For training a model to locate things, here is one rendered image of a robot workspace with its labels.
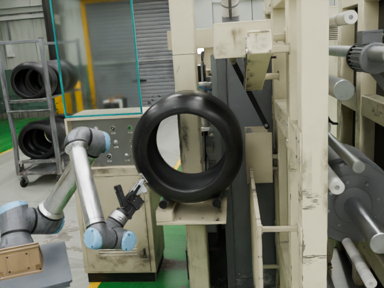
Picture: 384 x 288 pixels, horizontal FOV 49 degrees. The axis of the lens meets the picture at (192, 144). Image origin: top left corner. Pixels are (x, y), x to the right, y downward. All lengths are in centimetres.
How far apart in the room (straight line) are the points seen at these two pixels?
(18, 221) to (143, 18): 963
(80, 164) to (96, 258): 138
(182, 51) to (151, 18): 918
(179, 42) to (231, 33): 68
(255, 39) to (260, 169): 97
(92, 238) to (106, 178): 121
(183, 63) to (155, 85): 921
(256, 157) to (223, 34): 88
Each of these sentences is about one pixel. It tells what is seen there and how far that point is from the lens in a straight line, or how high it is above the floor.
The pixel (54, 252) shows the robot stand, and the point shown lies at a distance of 261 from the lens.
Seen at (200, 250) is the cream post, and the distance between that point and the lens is 273.
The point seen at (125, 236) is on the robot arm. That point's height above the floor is 89.
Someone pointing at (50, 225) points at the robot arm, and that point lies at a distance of 254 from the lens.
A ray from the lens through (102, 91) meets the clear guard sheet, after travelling 295.
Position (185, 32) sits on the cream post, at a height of 177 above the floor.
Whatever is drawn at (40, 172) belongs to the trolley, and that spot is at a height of 22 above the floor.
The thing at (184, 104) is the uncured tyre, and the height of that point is 142.
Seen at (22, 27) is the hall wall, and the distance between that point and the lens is 1305.
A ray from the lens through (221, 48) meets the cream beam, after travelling 179.
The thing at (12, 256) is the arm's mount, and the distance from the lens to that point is 240.
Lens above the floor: 169
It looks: 13 degrees down
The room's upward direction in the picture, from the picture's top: 4 degrees counter-clockwise
